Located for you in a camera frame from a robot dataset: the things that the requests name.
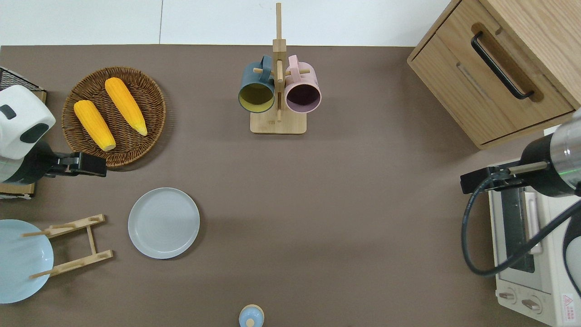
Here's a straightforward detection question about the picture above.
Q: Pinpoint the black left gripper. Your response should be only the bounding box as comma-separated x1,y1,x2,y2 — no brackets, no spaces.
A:
45,152,108,178

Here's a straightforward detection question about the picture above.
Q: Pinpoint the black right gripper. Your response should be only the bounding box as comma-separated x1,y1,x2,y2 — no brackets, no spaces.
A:
460,166,523,195

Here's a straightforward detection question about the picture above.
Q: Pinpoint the gray round plate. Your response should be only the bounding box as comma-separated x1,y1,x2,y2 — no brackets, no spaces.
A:
128,188,201,260

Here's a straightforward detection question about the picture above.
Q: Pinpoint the wooden plate rack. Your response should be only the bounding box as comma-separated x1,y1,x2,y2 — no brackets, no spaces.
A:
22,214,114,279

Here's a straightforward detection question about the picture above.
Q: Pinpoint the light blue plate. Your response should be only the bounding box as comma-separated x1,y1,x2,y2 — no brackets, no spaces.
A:
0,219,54,304

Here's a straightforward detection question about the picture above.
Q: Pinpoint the short yellow corn cob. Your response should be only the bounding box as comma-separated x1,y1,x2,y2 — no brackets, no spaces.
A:
74,100,117,152

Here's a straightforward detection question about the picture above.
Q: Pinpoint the brown wicker basket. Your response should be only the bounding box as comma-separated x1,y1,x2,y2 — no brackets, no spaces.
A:
62,67,167,168

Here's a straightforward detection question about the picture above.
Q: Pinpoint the long yellow corn cob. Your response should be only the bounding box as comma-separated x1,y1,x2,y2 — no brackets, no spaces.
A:
104,77,148,136

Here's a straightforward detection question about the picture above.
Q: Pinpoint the wooden drawer cabinet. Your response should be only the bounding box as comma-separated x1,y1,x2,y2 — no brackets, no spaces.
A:
407,0,581,150

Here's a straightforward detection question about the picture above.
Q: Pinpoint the white toaster oven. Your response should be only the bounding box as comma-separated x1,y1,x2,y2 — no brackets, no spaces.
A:
487,159,581,327

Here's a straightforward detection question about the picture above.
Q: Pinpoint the dark blue mug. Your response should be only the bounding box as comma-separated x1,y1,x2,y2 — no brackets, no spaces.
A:
238,55,276,114

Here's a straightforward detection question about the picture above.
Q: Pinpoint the wooden mug tree stand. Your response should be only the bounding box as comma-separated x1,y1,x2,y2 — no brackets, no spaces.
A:
250,3,311,134

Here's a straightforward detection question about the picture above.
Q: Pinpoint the pink mug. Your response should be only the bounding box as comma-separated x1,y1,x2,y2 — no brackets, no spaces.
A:
284,55,322,114

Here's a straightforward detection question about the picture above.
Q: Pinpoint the blue jar with wooden knob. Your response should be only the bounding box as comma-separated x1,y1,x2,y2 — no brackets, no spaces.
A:
239,304,265,327

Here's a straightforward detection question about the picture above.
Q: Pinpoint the thick black cable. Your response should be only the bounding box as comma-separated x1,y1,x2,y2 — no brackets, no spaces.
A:
461,174,581,277

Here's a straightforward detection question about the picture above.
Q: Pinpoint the wooden board with wire rack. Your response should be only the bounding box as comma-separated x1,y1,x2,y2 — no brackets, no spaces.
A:
0,90,47,199

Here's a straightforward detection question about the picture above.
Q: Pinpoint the black wire mesh basket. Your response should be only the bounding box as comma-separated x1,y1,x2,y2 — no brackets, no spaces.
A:
0,67,46,93

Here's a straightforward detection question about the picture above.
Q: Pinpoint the black drawer handle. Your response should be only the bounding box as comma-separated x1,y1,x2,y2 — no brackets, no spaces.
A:
471,31,535,100

